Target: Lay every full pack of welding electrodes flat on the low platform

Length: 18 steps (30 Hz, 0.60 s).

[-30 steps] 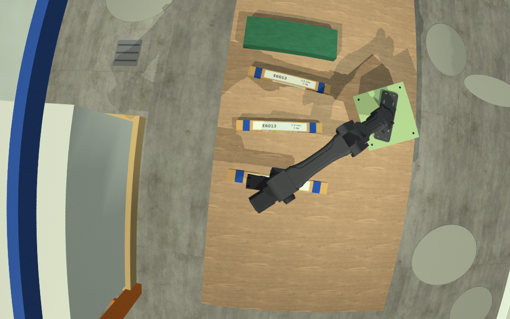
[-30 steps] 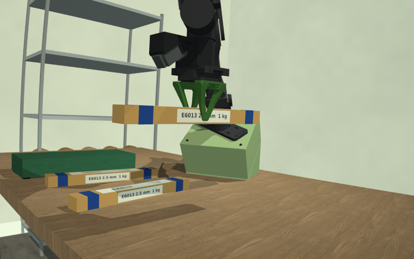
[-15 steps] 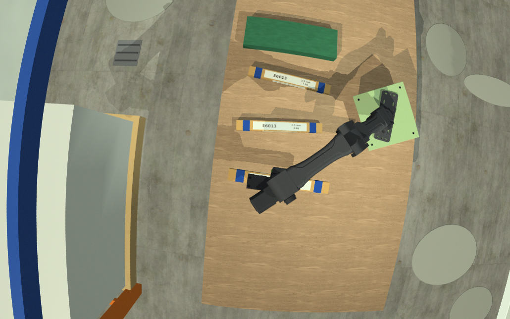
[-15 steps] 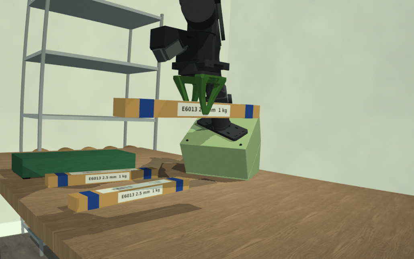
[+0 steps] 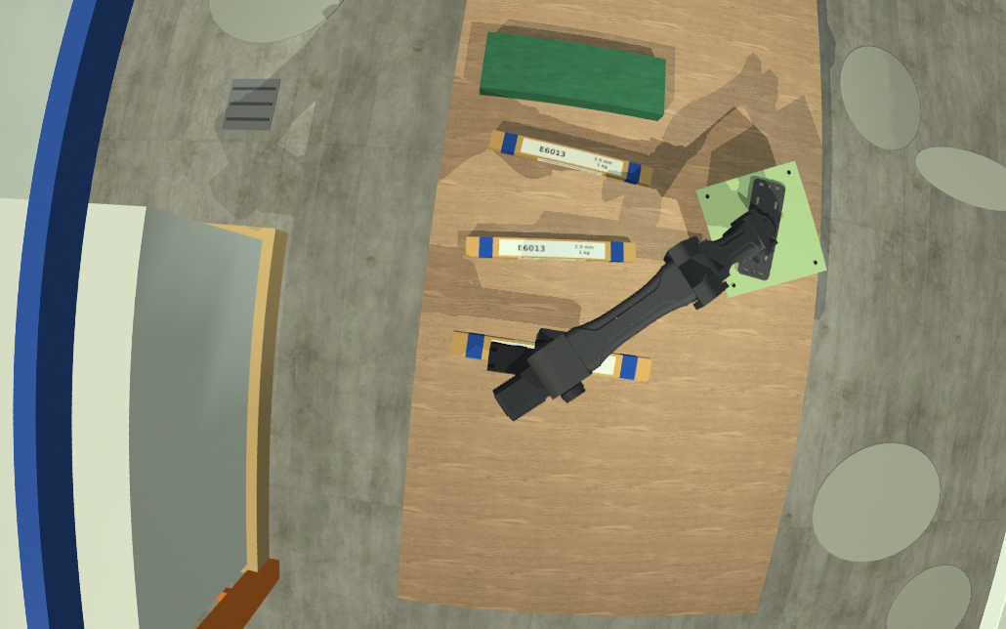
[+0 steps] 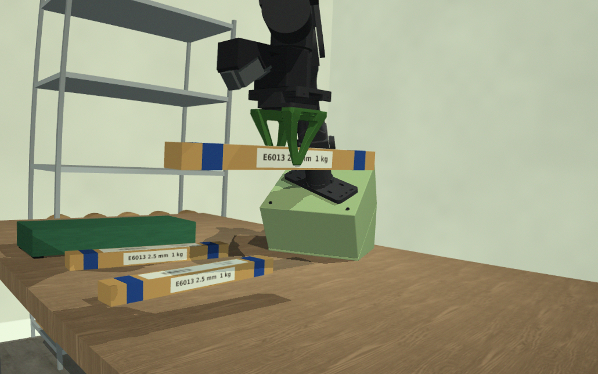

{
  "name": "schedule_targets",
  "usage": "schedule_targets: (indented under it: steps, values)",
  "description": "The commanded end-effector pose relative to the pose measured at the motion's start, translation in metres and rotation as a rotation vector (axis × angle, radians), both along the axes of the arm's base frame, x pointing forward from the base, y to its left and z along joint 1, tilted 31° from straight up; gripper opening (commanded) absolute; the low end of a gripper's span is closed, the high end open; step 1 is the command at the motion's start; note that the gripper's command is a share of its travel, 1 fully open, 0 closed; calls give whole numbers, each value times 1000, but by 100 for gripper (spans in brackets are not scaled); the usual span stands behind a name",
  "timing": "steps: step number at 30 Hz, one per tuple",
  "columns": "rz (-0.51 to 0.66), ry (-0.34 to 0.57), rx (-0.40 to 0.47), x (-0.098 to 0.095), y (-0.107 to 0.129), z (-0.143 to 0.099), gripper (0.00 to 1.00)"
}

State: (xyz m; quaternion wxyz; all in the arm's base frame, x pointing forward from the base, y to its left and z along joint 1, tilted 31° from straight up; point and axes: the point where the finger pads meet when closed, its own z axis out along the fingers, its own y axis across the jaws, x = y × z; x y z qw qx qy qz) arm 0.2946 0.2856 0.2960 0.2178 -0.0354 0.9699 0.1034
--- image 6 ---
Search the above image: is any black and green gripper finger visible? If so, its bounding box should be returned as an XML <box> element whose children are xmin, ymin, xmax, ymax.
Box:
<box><xmin>250</xmin><ymin>109</ymin><xmax>287</xmax><ymax>146</ymax></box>
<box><xmin>282</xmin><ymin>107</ymin><xmax>327</xmax><ymax>165</ymax></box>

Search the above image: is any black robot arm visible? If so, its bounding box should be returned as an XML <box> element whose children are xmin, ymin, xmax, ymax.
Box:
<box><xmin>217</xmin><ymin>0</ymin><xmax>358</xmax><ymax>204</ymax></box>

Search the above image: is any tan welding electrode pack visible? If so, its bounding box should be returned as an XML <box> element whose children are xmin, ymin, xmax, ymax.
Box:
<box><xmin>98</xmin><ymin>255</ymin><xmax>273</xmax><ymax>307</ymax></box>
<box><xmin>65</xmin><ymin>241</ymin><xmax>229</xmax><ymax>271</ymax></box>
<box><xmin>164</xmin><ymin>142</ymin><xmax>375</xmax><ymax>170</ymax></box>

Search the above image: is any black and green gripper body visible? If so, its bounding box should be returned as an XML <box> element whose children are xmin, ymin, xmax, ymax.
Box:
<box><xmin>248</xmin><ymin>49</ymin><xmax>332</xmax><ymax>111</ymax></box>

